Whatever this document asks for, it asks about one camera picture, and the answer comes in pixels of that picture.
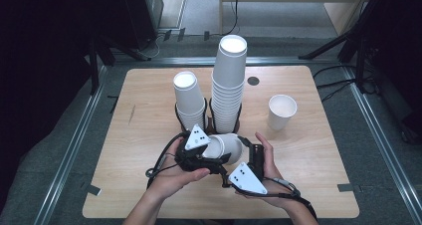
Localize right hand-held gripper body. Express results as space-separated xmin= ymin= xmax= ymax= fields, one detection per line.
xmin=228 ymin=144 xmax=268 ymax=195

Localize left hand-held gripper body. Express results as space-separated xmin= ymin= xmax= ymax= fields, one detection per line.
xmin=174 ymin=123 xmax=230 ymax=176

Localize white paper cup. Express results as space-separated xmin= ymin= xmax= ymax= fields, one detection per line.
xmin=202 ymin=132 xmax=245 ymax=166
xmin=267 ymin=94 xmax=299 ymax=131

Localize black double cup holder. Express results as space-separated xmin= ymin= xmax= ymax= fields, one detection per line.
xmin=174 ymin=98 xmax=243 ymax=137

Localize tall stack of paper cups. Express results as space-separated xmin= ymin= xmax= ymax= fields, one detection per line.
xmin=211 ymin=34 xmax=248 ymax=135

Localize person's right hand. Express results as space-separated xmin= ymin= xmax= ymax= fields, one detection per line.
xmin=252 ymin=131 xmax=300 ymax=212

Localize person's left hand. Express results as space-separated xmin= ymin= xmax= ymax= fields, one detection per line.
xmin=147 ymin=138 xmax=212 ymax=202

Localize short stack of paper cups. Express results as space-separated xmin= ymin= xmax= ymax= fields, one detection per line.
xmin=172 ymin=71 xmax=209 ymax=133

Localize grey tape piece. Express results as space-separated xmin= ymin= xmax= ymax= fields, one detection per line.
xmin=336 ymin=183 xmax=355 ymax=193
xmin=81 ymin=182 xmax=103 ymax=197

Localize black metal stand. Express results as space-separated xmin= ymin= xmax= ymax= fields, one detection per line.
xmin=87 ymin=39 xmax=116 ymax=96

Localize black tripod stand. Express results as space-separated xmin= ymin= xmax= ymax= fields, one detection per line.
xmin=298 ymin=0 xmax=377 ymax=62

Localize black computer tower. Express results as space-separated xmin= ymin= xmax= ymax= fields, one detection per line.
xmin=120 ymin=0 xmax=164 ymax=52

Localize light wooden cabinet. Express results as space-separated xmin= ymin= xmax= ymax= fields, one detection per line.
xmin=218 ymin=0 xmax=376 ymax=37

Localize black curtain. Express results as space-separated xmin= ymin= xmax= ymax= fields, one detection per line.
xmin=0 ymin=0 xmax=127 ymax=216

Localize left hand-held gripper cable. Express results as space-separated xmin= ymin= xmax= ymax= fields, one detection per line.
xmin=144 ymin=130 xmax=187 ymax=190

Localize hand-held gripper cable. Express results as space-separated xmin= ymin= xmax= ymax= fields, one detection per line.
xmin=221 ymin=164 xmax=318 ymax=220
xmin=144 ymin=130 xmax=187 ymax=190

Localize right hand-held gripper cable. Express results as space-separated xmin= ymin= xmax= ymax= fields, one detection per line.
xmin=221 ymin=164 xmax=318 ymax=220

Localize metal floor rail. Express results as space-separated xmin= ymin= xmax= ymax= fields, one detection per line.
xmin=342 ymin=67 xmax=422 ymax=225
xmin=33 ymin=65 xmax=108 ymax=225
xmin=112 ymin=56 xmax=346 ymax=67

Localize white floor cable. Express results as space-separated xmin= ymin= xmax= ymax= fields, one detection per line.
xmin=138 ymin=32 xmax=167 ymax=61

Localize black floor cables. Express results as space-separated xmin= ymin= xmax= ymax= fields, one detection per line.
xmin=312 ymin=64 xmax=381 ymax=104

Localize black hanging cable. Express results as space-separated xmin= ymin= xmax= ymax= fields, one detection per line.
xmin=221 ymin=0 xmax=241 ymax=36

